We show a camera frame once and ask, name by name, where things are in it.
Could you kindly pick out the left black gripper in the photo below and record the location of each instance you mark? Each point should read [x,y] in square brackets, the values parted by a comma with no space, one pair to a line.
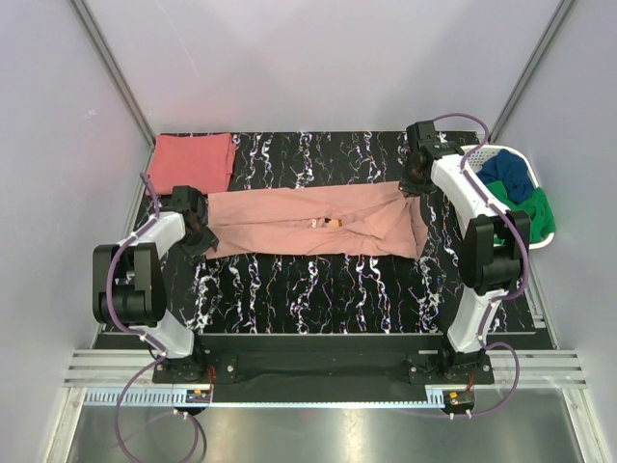
[208,240]

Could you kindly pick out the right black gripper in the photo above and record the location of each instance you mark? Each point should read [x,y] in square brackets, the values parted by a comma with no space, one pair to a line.
[410,189]

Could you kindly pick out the pink t shirt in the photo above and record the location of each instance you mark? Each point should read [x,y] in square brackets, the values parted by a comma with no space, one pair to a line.
[353,219]

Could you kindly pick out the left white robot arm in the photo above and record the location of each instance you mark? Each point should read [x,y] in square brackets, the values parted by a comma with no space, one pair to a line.
[128,286]

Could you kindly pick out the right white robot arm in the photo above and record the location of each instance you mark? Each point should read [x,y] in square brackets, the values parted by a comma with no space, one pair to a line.
[494,261]

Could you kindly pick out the white plastic laundry basket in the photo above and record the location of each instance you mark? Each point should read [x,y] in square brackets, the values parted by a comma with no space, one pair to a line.
[480,155]

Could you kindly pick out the folded red t shirt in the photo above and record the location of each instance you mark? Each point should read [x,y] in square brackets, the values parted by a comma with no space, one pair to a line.
[202,162]

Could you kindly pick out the blue t shirt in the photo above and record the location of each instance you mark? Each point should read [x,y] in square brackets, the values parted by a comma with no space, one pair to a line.
[507,177]

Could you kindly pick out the green t shirt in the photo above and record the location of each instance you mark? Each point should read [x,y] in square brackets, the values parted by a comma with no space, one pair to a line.
[536,206]

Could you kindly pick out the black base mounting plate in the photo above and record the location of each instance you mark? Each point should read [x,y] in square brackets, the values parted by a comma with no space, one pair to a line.
[349,364]

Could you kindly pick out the white slotted cable duct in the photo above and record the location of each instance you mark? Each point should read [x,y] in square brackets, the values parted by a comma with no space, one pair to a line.
[224,397]

